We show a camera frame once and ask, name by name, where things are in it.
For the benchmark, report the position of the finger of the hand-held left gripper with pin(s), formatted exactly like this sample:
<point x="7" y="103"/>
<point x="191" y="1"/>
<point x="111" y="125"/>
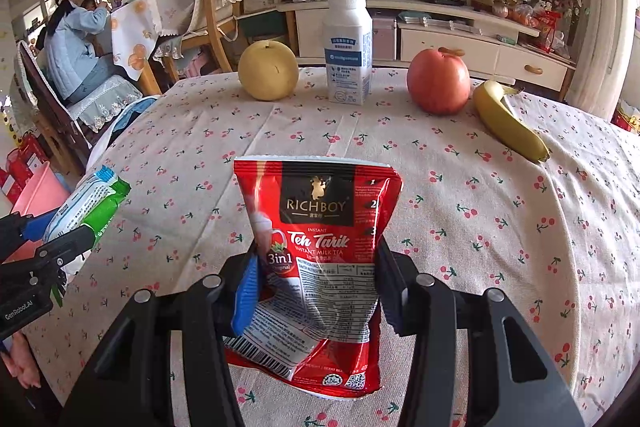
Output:
<point x="35" y="227"/>
<point x="70" y="249"/>

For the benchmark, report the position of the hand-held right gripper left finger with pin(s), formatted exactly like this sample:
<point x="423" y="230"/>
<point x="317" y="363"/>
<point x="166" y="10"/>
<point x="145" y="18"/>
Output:
<point x="247" y="297"/>

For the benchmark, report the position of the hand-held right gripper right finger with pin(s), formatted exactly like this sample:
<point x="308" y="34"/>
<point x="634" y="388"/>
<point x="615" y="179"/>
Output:
<point x="392" y="302"/>

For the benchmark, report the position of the pink plastic bucket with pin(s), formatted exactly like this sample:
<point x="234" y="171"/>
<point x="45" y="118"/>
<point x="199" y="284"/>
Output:
<point x="37" y="192"/>

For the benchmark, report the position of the white blue green wrapper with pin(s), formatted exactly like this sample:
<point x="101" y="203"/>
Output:
<point x="87" y="202"/>

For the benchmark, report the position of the red milk tea packet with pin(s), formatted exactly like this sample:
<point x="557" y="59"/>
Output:
<point x="320" y="217"/>

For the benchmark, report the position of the person's left hand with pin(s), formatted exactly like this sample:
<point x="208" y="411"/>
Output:
<point x="20" y="364"/>

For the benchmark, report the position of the red paper bag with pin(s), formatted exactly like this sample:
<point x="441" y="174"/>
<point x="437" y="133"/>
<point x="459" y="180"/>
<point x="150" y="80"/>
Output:
<point x="22" y="162"/>

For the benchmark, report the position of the cherry print tablecloth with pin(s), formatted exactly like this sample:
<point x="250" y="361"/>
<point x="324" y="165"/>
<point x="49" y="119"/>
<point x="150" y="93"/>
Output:
<point x="450" y="217"/>

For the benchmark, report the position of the dark wooden chair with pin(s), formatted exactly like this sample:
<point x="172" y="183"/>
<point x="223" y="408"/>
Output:
<point x="45" y="107"/>

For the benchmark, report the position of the light blue lace seat cushion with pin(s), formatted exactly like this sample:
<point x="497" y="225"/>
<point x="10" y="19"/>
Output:
<point x="105" y="99"/>

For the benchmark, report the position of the white and blue cloth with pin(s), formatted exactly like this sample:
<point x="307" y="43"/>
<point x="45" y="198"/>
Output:
<point x="127" y="112"/>

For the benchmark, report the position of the wooden dining table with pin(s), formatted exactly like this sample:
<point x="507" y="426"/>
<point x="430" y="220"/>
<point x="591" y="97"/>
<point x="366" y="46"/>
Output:
<point x="150" y="82"/>

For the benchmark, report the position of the yellow banana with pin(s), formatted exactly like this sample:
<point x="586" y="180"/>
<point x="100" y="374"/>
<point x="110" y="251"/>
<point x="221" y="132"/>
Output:
<point x="505" y="122"/>

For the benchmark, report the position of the orange print tablecloth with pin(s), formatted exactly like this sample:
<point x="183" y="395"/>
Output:
<point x="130" y="37"/>

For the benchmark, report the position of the red apple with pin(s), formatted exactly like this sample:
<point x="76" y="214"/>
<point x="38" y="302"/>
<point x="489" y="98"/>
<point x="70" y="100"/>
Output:
<point x="439" y="82"/>

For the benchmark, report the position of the yellow pear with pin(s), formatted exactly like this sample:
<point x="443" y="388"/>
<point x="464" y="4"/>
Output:
<point x="267" y="69"/>

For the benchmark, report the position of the white milk bottle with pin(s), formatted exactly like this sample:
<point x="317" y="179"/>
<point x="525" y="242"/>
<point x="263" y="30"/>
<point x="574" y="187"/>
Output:
<point x="347" y="52"/>

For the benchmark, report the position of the white TV cabinet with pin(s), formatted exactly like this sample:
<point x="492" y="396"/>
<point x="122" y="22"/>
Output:
<point x="450" y="44"/>

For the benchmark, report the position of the pink storage box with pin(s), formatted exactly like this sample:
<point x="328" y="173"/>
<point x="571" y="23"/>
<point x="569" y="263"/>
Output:
<point x="384" y="37"/>

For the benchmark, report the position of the light wooden chair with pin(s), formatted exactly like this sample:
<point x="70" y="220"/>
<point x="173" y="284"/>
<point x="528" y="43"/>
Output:
<point x="212" y="17"/>

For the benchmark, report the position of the dark green box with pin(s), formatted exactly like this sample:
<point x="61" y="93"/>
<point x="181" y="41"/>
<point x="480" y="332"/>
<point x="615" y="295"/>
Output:
<point x="260" y="24"/>

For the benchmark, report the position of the red gift box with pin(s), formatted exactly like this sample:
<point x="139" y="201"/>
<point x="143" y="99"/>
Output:
<point x="627" y="117"/>

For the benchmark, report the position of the red gift bag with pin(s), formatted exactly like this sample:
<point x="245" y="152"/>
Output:
<point x="547" y="32"/>

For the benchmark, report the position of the white lace air conditioner cover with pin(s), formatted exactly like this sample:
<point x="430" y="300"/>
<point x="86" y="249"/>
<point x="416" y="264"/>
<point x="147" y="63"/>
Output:
<point x="600" y="32"/>

